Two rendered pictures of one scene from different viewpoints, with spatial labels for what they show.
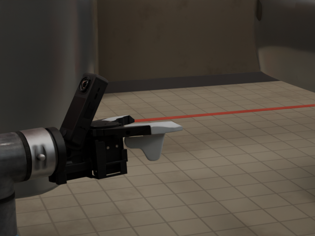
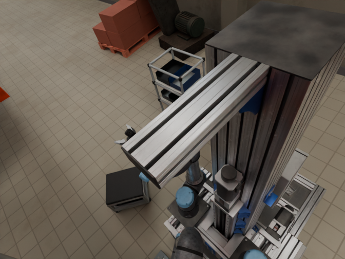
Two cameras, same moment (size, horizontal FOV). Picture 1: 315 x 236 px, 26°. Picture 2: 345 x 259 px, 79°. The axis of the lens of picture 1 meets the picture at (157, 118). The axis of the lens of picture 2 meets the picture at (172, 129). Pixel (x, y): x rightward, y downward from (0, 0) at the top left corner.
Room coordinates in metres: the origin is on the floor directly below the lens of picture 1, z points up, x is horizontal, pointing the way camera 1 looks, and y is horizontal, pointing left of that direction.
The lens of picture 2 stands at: (0.97, 1.03, 2.30)
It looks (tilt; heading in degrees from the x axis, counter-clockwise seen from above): 51 degrees down; 257
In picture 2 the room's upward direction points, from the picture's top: 16 degrees counter-clockwise
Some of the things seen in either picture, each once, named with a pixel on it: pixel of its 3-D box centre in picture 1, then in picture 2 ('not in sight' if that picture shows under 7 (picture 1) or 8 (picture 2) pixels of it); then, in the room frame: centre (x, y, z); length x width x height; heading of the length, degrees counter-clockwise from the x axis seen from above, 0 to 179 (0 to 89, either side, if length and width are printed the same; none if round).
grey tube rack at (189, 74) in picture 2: not in sight; (181, 95); (0.31, -0.83, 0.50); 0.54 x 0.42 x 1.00; 112
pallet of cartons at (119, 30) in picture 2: not in sight; (127, 19); (0.16, -3.75, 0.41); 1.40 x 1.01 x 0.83; 21
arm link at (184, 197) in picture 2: not in sight; (186, 198); (0.90, 0.54, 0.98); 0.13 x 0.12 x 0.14; 33
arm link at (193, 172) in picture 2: not in sight; (191, 166); (0.79, 0.47, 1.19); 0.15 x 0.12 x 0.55; 33
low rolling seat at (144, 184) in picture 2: not in sight; (128, 189); (1.37, -0.17, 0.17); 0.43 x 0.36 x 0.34; 166
